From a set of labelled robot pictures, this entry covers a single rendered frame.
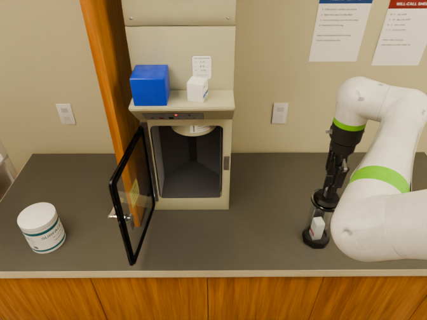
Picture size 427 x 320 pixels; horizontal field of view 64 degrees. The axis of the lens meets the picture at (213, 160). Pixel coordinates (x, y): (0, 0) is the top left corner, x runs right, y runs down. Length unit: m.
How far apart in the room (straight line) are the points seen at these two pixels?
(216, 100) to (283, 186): 0.69
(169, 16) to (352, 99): 0.56
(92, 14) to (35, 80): 0.84
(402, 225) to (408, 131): 0.32
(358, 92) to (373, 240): 0.47
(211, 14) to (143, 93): 0.30
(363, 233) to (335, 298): 0.98
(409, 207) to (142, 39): 0.82
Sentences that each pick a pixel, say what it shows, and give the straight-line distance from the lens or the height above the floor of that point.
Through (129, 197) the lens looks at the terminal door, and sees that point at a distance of 1.14.
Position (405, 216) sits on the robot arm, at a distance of 0.62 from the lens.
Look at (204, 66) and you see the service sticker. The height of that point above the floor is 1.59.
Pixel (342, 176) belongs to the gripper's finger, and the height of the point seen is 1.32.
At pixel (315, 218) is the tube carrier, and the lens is 1.29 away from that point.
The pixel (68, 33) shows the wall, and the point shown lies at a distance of 1.63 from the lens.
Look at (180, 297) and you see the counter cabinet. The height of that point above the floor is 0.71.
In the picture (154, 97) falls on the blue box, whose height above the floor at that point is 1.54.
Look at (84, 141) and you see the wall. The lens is 1.89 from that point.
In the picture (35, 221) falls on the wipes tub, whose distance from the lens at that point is 1.40.
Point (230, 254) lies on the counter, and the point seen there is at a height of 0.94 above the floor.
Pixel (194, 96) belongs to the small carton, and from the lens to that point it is 1.05.
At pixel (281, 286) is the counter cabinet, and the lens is 1.47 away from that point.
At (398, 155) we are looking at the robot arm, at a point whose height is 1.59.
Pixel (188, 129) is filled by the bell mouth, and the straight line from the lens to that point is 1.24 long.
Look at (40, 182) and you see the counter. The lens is 1.80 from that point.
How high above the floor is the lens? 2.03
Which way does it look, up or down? 39 degrees down
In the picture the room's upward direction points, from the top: straight up
